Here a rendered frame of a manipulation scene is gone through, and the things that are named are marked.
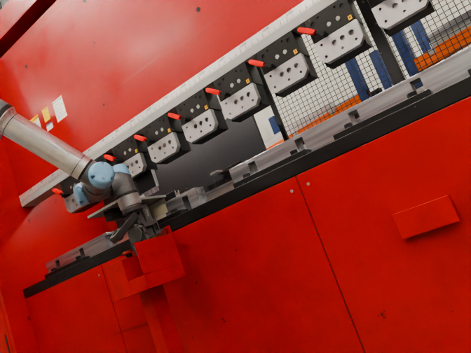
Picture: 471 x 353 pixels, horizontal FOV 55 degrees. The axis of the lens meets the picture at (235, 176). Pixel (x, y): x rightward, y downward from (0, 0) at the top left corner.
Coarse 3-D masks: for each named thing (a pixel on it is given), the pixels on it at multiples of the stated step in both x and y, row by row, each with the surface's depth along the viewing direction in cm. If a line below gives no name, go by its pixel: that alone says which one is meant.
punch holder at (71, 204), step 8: (72, 176) 212; (64, 184) 216; (72, 184) 213; (64, 192) 216; (72, 192) 213; (64, 200) 216; (72, 200) 213; (72, 208) 213; (80, 208) 212; (88, 208) 218
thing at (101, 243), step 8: (112, 232) 206; (96, 240) 207; (104, 240) 203; (80, 248) 213; (88, 248) 210; (96, 248) 207; (104, 248) 204; (64, 256) 219; (72, 256) 216; (48, 264) 227; (56, 264) 224; (64, 264) 220; (48, 272) 227
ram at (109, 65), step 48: (96, 0) 199; (144, 0) 184; (192, 0) 171; (240, 0) 159; (288, 0) 149; (48, 48) 219; (96, 48) 201; (144, 48) 185; (192, 48) 171; (0, 96) 243; (48, 96) 220; (96, 96) 202; (144, 96) 186; (48, 192) 227
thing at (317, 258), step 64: (448, 128) 114; (320, 192) 134; (384, 192) 124; (448, 192) 115; (192, 256) 161; (256, 256) 147; (320, 256) 134; (384, 256) 124; (448, 256) 115; (64, 320) 202; (128, 320) 180; (192, 320) 162; (256, 320) 147; (320, 320) 135; (384, 320) 125; (448, 320) 116
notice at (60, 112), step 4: (60, 96) 215; (56, 100) 217; (60, 100) 215; (52, 104) 219; (56, 104) 217; (60, 104) 215; (56, 108) 217; (60, 108) 216; (64, 108) 214; (56, 112) 217; (60, 112) 216; (64, 112) 214; (56, 116) 218; (60, 116) 216; (64, 116) 214; (60, 120) 216
